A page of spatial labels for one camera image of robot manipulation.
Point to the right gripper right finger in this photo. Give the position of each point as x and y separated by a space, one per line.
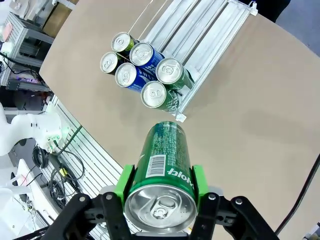
225 217

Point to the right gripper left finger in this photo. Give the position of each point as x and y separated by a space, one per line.
105 215

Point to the green Chilsung cider can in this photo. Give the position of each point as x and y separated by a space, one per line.
153 94
169 70
165 155

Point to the aluminium slotted robot base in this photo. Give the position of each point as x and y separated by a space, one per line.
87 155

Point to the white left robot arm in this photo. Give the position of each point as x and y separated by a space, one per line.
30 130

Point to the blue Pocari Sweat can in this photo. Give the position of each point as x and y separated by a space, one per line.
141 53
125 74

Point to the pink paper sheet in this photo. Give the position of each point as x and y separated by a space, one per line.
7 30

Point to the grey aluminium frame cart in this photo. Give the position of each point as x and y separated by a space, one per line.
22 37

